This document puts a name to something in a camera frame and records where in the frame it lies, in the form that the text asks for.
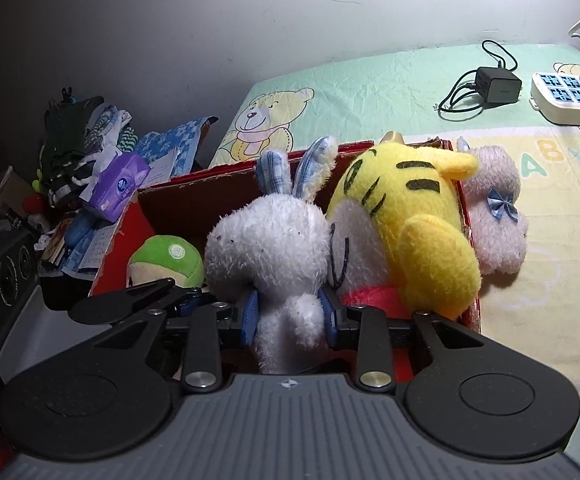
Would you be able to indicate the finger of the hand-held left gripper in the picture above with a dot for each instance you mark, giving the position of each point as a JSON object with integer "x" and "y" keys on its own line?
{"x": 119, "y": 300}
{"x": 192, "y": 304}

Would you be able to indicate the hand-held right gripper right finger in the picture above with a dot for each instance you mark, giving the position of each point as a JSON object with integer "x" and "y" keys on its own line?
{"x": 330, "y": 320}

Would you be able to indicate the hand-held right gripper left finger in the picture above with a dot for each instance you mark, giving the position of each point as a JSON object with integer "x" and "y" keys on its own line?
{"x": 251, "y": 317}

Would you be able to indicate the green plush toy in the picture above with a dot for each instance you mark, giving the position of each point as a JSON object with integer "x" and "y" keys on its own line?
{"x": 169, "y": 255}

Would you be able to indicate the white rabbit plush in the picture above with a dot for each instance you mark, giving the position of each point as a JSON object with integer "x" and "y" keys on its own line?
{"x": 270, "y": 245}

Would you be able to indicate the red cardboard box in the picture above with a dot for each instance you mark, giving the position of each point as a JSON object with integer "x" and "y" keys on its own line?
{"x": 179, "y": 200}

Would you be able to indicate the yellow tiger plush toy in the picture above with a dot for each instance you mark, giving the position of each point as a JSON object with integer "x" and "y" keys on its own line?
{"x": 420, "y": 240}

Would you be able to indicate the pale pink rabbit plush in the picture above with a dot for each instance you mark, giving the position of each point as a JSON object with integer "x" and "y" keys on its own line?
{"x": 495, "y": 220}

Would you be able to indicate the blue plastic object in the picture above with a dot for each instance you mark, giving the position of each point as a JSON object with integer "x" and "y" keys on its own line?
{"x": 79, "y": 232}

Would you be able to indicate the small red object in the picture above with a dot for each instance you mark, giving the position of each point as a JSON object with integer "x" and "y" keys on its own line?
{"x": 32, "y": 205}

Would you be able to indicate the purple tissue pack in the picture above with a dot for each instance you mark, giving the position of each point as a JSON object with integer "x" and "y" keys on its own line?
{"x": 119, "y": 185}

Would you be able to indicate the black white striped garment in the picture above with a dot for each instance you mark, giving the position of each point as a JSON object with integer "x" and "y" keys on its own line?
{"x": 69, "y": 175}

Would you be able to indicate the handwritten notebook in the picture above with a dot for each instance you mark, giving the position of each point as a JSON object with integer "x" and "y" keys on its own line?
{"x": 162, "y": 167}

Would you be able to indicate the blue patterned cloth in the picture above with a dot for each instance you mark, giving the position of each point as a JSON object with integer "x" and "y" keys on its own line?
{"x": 179, "y": 135}

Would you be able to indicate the dark green garment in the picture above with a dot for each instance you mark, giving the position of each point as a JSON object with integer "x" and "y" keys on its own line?
{"x": 69, "y": 120}

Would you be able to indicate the black charger adapter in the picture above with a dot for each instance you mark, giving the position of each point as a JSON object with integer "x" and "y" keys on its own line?
{"x": 495, "y": 82}

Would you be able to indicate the white power strip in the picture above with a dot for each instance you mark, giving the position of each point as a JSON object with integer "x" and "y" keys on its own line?
{"x": 565, "y": 110}

